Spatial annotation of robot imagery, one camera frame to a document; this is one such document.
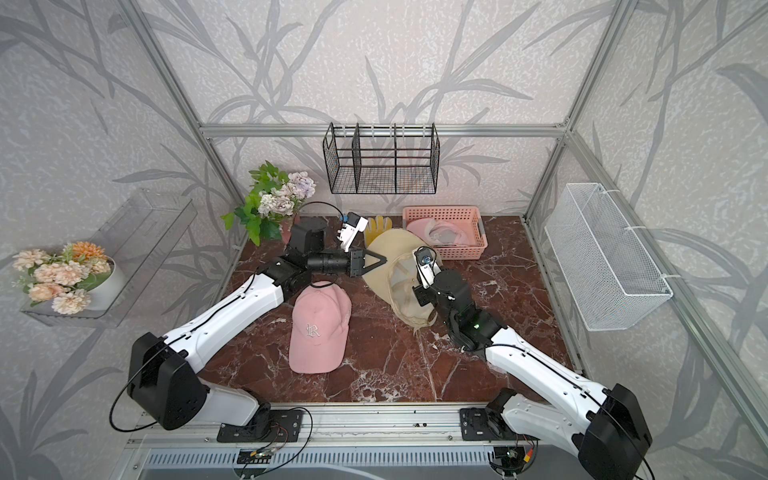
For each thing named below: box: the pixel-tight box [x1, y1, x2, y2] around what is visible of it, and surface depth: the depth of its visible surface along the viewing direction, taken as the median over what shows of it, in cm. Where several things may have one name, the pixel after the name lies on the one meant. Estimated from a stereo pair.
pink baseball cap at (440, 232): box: [406, 218, 475, 246], surface depth 114 cm
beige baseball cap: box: [362, 229, 438, 329], surface depth 75 cm
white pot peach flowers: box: [11, 241, 122, 315], surface depth 52 cm
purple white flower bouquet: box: [220, 160, 316, 246], surface depth 87 cm
